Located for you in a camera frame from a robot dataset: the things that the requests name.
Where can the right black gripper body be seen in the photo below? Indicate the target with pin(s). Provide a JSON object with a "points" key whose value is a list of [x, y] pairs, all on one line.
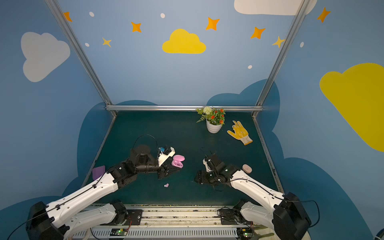
{"points": [[205, 176]]}

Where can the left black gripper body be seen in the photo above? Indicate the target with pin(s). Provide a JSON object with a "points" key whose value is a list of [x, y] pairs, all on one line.
{"points": [[162, 170]]}

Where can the purple earbud charging case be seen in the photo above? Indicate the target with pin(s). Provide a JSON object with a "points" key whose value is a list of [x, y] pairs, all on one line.
{"points": [[178, 161]]}

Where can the pink earbud charging case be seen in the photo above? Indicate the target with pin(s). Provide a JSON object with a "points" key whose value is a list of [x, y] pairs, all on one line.
{"points": [[247, 169]]}

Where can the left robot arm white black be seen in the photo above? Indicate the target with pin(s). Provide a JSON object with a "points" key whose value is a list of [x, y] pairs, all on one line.
{"points": [[60, 219]]}

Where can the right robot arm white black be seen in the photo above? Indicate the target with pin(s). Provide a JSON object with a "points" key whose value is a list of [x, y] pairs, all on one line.
{"points": [[282, 213]]}

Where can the yellow work glove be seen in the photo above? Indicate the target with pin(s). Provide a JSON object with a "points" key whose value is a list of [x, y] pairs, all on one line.
{"points": [[240, 133]]}

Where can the white potted flower plant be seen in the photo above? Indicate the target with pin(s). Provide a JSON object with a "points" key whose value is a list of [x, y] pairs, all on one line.
{"points": [[214, 118]]}

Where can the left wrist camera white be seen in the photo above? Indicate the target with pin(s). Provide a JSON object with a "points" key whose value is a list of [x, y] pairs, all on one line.
{"points": [[164, 153]]}

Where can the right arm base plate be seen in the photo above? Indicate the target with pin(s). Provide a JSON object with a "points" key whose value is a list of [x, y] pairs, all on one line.
{"points": [[232, 217]]}

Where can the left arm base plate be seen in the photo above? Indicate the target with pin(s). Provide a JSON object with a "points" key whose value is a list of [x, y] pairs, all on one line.
{"points": [[132, 216]]}

